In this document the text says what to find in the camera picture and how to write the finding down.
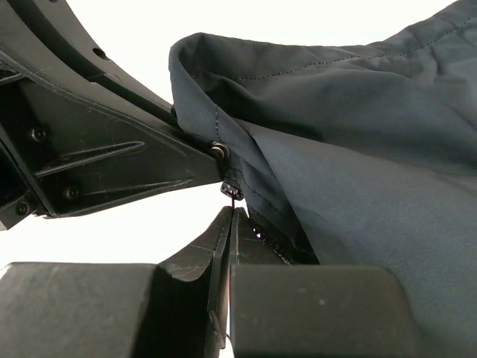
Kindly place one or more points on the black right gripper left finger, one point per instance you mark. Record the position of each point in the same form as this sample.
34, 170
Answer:
176, 308

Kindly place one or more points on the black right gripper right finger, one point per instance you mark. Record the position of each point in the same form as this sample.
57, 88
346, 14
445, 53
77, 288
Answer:
282, 310

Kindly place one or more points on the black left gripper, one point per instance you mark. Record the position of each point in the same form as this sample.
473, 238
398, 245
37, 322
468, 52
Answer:
70, 147

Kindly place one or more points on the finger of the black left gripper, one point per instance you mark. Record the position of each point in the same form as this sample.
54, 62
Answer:
58, 28

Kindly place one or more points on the dark navy jacket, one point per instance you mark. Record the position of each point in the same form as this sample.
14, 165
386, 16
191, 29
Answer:
361, 154

